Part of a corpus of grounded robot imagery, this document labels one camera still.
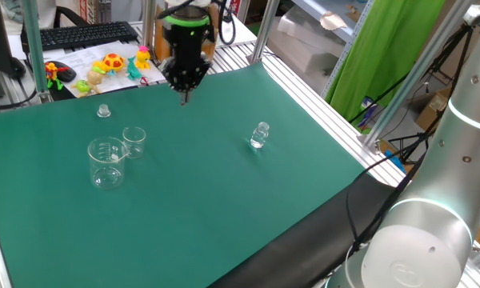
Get black camera tripod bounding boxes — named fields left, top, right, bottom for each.
left=387, top=23, right=479, bottom=165

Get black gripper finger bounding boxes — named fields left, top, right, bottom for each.
left=159, top=55, right=187, bottom=104
left=183, top=59, right=212, bottom=103

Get green table mat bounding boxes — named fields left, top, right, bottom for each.
left=0, top=62, right=369, bottom=288

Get open cardboard box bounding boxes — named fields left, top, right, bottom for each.
left=415, top=86, right=453, bottom=131

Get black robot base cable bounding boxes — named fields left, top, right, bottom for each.
left=346, top=151, right=427, bottom=257

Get grey metal shelf rack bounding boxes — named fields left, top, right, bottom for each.
left=291, top=0, right=375, bottom=99

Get red yellow toy robot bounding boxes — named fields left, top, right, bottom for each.
left=44, top=62, right=70, bottom=91

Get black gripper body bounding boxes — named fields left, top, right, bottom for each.
left=162, top=24, right=216, bottom=73

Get black table mat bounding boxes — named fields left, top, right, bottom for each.
left=207, top=174, right=399, bottom=288

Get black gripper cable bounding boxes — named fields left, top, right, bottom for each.
left=155, top=0, right=238, bottom=46

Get taped cardboard box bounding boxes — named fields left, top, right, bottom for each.
left=154, top=2, right=225, bottom=70

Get colourful plastic toys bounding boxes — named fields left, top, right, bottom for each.
left=43, top=39, right=167, bottom=99

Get blue white packet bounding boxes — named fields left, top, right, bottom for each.
left=359, top=95, right=379, bottom=129

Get yellow orange toy turtle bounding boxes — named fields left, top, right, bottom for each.
left=92, top=53, right=126, bottom=74

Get beige shell-shaped object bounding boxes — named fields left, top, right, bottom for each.
left=318, top=10, right=348, bottom=31

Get black computer mouse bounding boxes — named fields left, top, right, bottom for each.
left=44, top=60, right=78, bottom=83

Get teal toy dolphin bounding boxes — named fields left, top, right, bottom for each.
left=126, top=55, right=142, bottom=81

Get beige toy animal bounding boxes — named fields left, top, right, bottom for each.
left=86, top=67, right=106, bottom=95

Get aluminium frame post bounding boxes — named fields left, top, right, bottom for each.
left=362, top=0, right=475, bottom=155
left=246, top=0, right=282, bottom=65
left=142, top=0, right=158, bottom=49
left=22, top=0, right=52, bottom=104

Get large glass beaker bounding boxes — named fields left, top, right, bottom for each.
left=86, top=136, right=130, bottom=190

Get small clear glass bottle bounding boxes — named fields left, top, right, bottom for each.
left=250, top=121, right=270, bottom=150

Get small glass beaker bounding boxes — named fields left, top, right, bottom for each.
left=122, top=126, right=147, bottom=160

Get yellow toy with pink cap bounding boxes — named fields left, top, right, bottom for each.
left=134, top=45, right=152, bottom=70

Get black computer keyboard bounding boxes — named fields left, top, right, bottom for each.
left=20, top=21, right=139, bottom=52

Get bright green cloth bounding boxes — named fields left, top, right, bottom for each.
left=325, top=0, right=447, bottom=123

